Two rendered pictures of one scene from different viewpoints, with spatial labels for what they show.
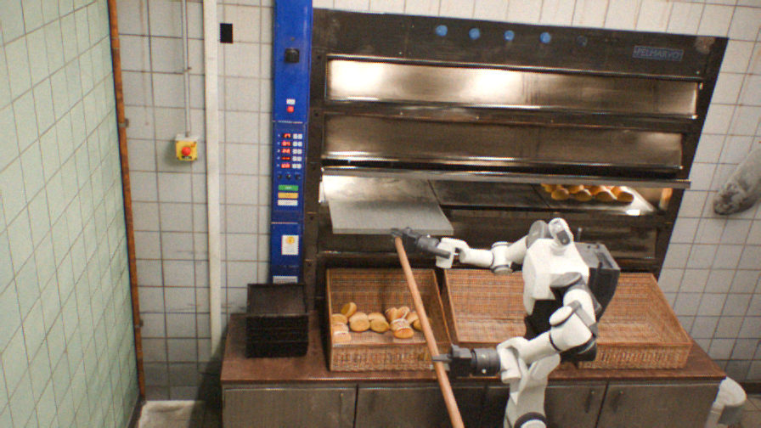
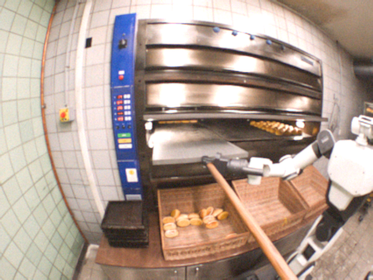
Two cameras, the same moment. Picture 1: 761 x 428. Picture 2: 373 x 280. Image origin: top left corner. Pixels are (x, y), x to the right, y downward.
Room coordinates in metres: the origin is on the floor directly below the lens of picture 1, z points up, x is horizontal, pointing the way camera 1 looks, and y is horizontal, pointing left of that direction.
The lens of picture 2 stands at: (1.93, 0.04, 1.52)
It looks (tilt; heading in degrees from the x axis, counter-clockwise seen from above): 16 degrees down; 0
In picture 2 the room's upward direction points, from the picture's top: straight up
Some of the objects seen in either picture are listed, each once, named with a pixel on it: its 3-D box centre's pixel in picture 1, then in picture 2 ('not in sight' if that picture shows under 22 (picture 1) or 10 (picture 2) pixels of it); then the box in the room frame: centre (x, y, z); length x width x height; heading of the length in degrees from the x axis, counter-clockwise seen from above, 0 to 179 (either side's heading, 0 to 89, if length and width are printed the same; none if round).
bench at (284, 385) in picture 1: (465, 389); (245, 241); (2.78, -0.51, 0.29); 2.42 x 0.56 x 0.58; 99
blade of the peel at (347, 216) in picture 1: (388, 214); (196, 147); (2.87, -0.03, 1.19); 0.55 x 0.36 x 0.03; 100
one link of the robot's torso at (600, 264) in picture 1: (566, 284); (356, 175); (2.22, -0.72, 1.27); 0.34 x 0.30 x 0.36; 2
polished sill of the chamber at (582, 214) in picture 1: (496, 211); (258, 142); (3.10, -0.57, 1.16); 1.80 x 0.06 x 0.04; 99
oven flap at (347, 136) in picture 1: (510, 142); (263, 97); (3.08, -0.58, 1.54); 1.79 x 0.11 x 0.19; 99
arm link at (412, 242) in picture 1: (417, 243); (227, 166); (2.59, -0.16, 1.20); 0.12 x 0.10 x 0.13; 65
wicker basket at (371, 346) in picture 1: (385, 317); (200, 219); (2.72, -0.06, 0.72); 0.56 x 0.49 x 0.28; 100
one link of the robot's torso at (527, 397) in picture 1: (532, 386); (312, 250); (2.22, -0.68, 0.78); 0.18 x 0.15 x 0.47; 10
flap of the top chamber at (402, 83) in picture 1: (519, 89); (263, 66); (3.08, -0.58, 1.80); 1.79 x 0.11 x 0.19; 99
